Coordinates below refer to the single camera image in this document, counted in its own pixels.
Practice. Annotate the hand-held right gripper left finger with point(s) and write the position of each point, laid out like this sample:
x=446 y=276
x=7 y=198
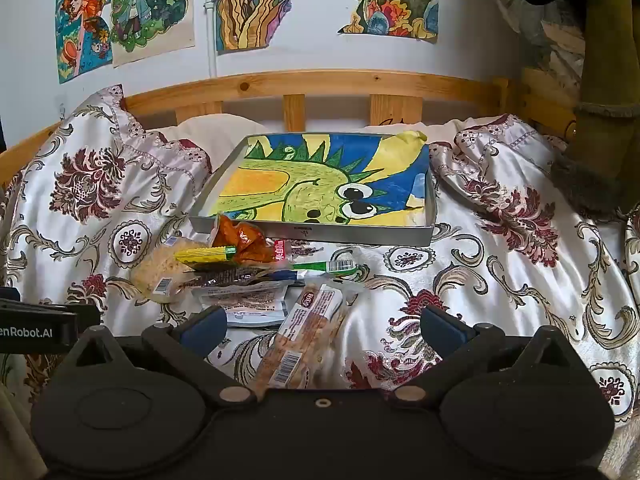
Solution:
x=202 y=330

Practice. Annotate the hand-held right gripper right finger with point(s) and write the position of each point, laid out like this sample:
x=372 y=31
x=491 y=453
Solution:
x=446 y=330

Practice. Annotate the white silver snack packet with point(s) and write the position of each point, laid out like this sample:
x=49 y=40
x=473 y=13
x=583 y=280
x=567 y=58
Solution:
x=245 y=302

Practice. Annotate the pile of clothes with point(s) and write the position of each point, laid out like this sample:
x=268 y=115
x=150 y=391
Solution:
x=540 y=10

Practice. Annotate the wall poster with blond figure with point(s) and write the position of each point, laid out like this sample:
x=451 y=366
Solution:
x=150 y=10

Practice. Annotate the cream pillow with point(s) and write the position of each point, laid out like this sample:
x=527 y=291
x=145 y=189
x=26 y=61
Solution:
x=440 y=127
x=220 y=132

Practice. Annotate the green stick packet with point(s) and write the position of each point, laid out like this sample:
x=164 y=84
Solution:
x=325 y=266

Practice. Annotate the small blue white packet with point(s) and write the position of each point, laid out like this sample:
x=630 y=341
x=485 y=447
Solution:
x=282 y=275

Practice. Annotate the wall poster with swirls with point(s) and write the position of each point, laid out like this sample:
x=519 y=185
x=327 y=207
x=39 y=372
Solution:
x=255 y=5

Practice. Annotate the long peanut bar packet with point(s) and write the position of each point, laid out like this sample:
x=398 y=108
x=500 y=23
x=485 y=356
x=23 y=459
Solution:
x=305 y=325

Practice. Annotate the olive green stuffed object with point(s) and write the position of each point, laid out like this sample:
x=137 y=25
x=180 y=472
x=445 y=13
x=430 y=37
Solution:
x=607 y=60

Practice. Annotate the orange snack packet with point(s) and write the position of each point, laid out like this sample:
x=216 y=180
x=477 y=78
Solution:
x=245 y=240

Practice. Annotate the dark snack packet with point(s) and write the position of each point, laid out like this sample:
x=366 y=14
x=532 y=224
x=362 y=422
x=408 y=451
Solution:
x=230 y=276

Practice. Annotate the yellow green snack packet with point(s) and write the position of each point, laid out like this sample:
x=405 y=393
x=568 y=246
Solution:
x=205 y=256

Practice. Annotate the grey tray with dinosaur drawing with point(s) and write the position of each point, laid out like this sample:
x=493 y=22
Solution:
x=320 y=185

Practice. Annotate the white wall pipe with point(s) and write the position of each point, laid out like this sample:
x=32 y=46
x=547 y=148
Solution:
x=211 y=40

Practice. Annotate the wall poster with orange-haired figure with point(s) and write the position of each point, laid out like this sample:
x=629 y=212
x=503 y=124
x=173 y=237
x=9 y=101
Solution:
x=82 y=20

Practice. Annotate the red snack packet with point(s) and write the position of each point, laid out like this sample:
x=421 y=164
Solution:
x=281 y=251

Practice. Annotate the clear rice cracker bag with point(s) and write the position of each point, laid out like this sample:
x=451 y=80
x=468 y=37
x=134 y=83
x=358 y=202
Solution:
x=155 y=275

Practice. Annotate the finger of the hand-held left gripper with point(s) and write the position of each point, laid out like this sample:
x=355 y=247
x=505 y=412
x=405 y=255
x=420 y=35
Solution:
x=9 y=294
x=87 y=319

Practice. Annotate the floral satin blanket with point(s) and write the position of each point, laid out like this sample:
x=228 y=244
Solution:
x=500 y=285

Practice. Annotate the wooden bed headboard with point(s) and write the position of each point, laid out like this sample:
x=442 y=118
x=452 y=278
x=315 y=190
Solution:
x=300 y=82

